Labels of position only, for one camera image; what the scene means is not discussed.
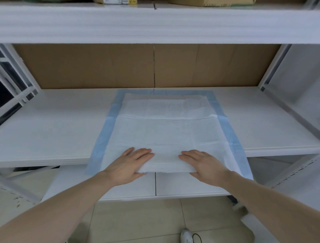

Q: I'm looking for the person's left hand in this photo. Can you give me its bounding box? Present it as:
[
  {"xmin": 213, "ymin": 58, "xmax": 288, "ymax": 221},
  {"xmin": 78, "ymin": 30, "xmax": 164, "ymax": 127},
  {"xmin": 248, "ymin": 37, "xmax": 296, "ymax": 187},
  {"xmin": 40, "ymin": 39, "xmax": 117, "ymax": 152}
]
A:
[{"xmin": 102, "ymin": 147, "xmax": 155, "ymax": 187}]

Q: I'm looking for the person's right hand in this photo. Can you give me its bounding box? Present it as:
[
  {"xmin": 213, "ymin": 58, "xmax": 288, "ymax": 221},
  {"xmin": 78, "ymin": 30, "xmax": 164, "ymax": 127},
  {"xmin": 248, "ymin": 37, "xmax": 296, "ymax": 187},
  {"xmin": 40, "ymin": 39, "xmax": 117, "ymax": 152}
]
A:
[{"xmin": 178, "ymin": 150, "xmax": 242, "ymax": 188}]

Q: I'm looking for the blue white absorbent pad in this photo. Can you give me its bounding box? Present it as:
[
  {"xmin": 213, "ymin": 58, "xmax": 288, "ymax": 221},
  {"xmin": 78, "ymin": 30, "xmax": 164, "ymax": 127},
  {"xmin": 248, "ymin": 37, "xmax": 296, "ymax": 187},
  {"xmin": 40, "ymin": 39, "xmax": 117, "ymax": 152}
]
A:
[{"xmin": 85, "ymin": 89, "xmax": 254, "ymax": 181}]

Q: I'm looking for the person's left forearm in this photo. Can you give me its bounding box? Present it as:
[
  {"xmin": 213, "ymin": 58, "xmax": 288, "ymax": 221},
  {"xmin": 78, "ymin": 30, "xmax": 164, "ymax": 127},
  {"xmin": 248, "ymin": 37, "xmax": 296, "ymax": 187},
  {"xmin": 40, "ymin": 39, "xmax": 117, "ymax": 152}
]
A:
[{"xmin": 0, "ymin": 171, "xmax": 118, "ymax": 243}]

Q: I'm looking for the person's right forearm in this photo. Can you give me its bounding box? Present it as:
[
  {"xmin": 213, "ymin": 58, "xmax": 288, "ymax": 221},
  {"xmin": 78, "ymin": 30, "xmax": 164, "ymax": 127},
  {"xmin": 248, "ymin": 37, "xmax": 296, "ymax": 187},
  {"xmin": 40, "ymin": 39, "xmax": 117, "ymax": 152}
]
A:
[{"xmin": 222, "ymin": 171, "xmax": 320, "ymax": 243}]

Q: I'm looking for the person's white shoe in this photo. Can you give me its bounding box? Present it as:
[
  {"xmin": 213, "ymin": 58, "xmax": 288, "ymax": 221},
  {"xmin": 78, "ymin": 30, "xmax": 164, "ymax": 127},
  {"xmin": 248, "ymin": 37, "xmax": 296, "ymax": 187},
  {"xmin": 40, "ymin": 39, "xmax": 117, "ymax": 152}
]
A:
[{"xmin": 180, "ymin": 228, "xmax": 194, "ymax": 243}]

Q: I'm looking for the brown cardboard back panel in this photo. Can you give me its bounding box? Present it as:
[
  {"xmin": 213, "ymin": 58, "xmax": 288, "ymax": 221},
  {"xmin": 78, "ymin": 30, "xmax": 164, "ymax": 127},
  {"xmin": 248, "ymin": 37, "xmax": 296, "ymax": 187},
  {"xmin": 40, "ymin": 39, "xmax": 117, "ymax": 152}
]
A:
[{"xmin": 12, "ymin": 44, "xmax": 282, "ymax": 89}]

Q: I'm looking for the black drawer cabinet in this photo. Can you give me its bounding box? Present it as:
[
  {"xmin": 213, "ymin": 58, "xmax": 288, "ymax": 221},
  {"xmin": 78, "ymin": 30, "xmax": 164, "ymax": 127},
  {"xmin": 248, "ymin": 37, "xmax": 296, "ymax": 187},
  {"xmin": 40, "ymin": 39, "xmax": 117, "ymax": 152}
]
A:
[{"xmin": 0, "ymin": 50, "xmax": 25, "ymax": 126}]

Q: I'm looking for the white metal shelving rack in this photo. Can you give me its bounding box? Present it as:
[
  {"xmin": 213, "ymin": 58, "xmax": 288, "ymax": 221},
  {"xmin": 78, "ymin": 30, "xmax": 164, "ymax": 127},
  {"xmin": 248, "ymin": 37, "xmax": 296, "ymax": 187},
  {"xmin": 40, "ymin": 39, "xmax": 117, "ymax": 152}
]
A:
[{"xmin": 0, "ymin": 0, "xmax": 320, "ymax": 203}]

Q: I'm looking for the tall box with white labels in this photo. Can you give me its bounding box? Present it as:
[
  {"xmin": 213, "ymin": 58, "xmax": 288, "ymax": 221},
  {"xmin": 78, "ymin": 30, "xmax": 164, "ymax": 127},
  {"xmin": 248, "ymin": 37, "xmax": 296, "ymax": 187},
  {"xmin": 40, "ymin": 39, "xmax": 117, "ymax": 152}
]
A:
[{"xmin": 94, "ymin": 0, "xmax": 138, "ymax": 5}]

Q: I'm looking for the small brown cardboard box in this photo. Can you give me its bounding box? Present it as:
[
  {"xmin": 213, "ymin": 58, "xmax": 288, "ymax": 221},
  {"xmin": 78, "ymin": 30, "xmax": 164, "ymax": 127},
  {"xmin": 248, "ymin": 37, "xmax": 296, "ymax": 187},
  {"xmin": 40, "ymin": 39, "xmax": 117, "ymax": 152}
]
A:
[{"xmin": 167, "ymin": 0, "xmax": 257, "ymax": 7}]

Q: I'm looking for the white window frame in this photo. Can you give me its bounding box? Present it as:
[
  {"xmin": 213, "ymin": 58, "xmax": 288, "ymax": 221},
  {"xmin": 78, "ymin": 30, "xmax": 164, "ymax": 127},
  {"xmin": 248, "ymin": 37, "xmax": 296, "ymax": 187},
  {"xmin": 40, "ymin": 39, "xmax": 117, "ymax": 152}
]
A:
[{"xmin": 0, "ymin": 44, "xmax": 42, "ymax": 105}]

